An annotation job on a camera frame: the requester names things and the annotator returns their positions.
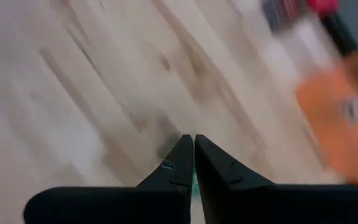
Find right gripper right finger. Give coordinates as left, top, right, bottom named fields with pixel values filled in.
left=194, top=134, right=358, bottom=224

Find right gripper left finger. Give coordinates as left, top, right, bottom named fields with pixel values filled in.
left=23, top=134, right=195, bottom=224

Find orange plastic bin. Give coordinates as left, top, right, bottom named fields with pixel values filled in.
left=295, top=42, right=358, bottom=185

